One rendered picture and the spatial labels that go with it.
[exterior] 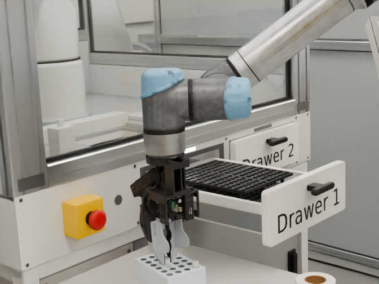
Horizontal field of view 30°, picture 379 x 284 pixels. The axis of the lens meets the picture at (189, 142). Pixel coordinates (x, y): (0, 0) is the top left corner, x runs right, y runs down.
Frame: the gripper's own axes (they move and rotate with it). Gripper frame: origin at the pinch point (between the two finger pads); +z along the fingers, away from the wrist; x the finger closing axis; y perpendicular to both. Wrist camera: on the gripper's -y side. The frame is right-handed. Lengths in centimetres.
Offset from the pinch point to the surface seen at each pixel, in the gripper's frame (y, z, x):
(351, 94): -117, 2, 172
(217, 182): -10.2, -8.4, 20.0
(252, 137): -31, -11, 46
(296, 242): -40, 26, 69
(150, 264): -1.9, 1.9, -2.1
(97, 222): -10.2, -5.8, -8.5
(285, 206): 8.8, -7.0, 22.5
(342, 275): -106, 82, 156
